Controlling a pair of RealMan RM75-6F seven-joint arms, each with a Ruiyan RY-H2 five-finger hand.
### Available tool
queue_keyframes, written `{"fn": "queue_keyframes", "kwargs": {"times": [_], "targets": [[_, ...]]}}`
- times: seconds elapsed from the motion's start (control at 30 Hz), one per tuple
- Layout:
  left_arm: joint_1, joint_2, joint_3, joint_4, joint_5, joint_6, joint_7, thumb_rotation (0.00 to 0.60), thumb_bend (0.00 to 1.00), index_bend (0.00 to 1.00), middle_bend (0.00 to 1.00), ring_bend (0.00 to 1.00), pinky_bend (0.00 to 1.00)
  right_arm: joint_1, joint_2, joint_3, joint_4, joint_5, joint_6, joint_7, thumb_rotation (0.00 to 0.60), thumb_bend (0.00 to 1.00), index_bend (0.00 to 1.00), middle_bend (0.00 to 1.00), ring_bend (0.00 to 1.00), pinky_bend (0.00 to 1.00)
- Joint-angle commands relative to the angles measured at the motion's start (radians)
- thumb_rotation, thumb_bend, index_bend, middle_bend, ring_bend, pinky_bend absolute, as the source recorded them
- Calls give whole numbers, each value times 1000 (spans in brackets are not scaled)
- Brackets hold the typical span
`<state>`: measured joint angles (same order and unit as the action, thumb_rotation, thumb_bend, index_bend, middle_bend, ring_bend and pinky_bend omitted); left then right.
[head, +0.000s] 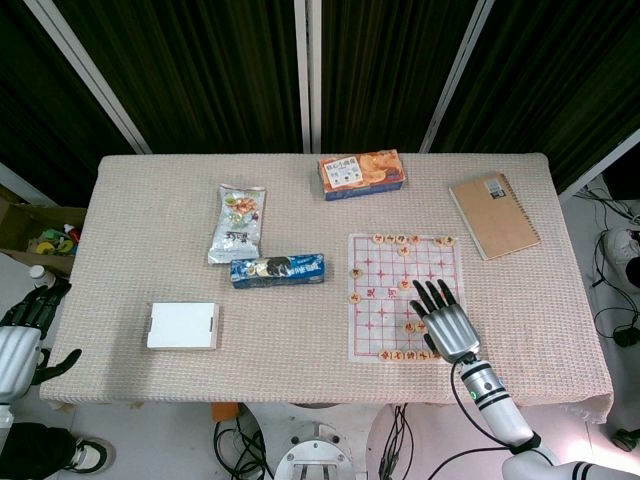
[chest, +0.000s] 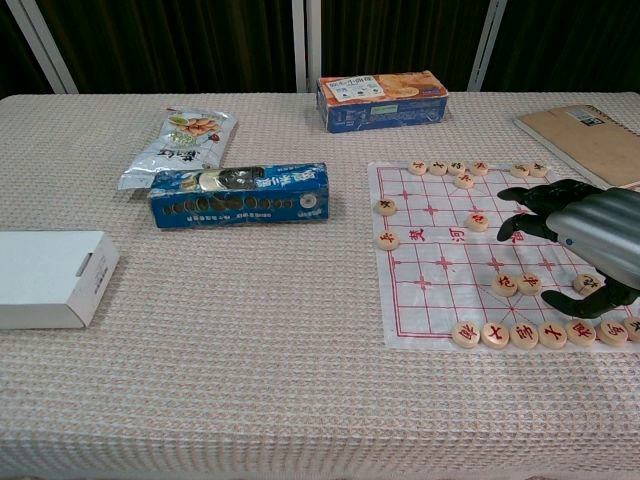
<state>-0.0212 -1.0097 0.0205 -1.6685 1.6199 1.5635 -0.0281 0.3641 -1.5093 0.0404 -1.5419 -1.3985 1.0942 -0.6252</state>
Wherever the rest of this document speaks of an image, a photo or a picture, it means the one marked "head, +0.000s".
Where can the white partition frame post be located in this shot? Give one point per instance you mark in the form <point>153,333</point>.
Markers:
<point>457,75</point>
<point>600,165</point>
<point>90,75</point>
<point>308,75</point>

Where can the silver snack bag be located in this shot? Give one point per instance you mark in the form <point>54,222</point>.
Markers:
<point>237,225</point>

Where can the Chinese chess board sheet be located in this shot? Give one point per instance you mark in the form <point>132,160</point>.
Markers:
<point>385,305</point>

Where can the flat white box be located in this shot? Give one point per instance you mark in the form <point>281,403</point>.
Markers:
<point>182,326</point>

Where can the round wooden chess piece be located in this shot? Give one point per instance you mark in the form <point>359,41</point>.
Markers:
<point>401,239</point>
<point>378,238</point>
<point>433,355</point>
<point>410,355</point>
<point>409,327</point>
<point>415,240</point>
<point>451,240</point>
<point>385,355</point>
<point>354,297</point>
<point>355,272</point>
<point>404,250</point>
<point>390,238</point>
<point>397,355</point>
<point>421,328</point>
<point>422,355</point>
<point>440,241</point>
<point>404,285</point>

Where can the orange tag under table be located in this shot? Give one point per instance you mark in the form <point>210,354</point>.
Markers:
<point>223,412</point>

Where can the black white sneaker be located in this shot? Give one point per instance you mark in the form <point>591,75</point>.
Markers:
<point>92,454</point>

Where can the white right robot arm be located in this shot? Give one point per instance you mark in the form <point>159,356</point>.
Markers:
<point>492,400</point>

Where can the white-capped bottle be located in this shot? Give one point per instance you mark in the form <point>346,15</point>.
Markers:
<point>39,276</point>

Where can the metal robot base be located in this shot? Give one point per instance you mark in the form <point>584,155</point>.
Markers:
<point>320,455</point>

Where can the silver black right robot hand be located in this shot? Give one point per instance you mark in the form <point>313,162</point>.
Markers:
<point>452,327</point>

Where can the brown cardboard box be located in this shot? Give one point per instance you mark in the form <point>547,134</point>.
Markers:
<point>30,220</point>

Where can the colourful toys pile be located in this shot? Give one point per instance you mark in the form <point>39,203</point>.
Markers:
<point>52,242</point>

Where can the beige woven tablecloth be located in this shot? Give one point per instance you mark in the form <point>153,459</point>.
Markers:
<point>280,320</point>

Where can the blue cookie package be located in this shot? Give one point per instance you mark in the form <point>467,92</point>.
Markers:
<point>277,270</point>

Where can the brown spiral notebook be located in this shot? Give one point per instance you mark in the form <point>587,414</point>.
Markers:
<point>495,215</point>

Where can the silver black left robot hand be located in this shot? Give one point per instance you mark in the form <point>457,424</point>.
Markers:
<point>17,350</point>

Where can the orange biscuit box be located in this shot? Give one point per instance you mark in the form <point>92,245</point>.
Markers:
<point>362,175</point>

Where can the black trouser leg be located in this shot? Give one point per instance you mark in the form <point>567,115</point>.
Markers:
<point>35,450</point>

